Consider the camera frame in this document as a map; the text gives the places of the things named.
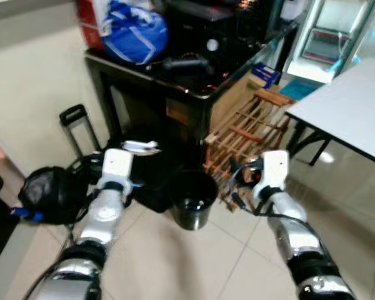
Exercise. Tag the black appliance with round knob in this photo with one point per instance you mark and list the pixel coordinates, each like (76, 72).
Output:
(225, 25)

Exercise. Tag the brown cardboard box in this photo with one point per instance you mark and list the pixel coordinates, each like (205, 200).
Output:
(231, 100)

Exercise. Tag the black rounded bag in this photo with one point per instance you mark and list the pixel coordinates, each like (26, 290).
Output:
(50, 194)

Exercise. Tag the blue plug connector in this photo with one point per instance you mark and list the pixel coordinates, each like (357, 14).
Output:
(28, 215)

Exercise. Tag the black round rubbish bin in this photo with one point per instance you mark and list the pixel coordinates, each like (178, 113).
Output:
(194, 212)

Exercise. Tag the black suitcase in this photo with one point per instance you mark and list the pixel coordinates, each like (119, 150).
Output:
(162, 181)

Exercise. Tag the small blue box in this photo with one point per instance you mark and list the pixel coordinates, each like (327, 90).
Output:
(265, 75)

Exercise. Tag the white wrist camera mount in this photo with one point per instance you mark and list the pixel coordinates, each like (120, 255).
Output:
(275, 169)
(117, 164)

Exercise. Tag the teal flat box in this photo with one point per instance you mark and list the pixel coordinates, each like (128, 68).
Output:
(298, 89)

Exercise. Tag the red box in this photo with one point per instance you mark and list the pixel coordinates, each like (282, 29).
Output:
(87, 25)

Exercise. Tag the black glass top desk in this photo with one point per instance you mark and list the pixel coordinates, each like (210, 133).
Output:
(187, 112)

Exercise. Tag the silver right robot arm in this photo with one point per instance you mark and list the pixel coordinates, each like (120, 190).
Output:
(294, 237)

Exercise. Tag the white shelf unit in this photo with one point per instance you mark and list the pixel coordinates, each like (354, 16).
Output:
(325, 44)

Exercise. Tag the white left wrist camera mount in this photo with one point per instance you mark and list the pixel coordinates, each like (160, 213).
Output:
(117, 164)

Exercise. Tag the wooden slatted rack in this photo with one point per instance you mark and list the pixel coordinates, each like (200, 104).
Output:
(250, 134)

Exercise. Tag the blue plastic bag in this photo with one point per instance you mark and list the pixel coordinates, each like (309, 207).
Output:
(134, 34)

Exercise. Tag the white trash piece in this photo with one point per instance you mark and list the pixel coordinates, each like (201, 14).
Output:
(140, 147)

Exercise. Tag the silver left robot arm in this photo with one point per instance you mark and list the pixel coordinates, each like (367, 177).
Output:
(103, 215)

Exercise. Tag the black table frame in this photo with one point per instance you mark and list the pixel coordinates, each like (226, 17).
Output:
(312, 144)

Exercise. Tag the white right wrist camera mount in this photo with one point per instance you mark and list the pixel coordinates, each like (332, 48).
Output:
(275, 169)

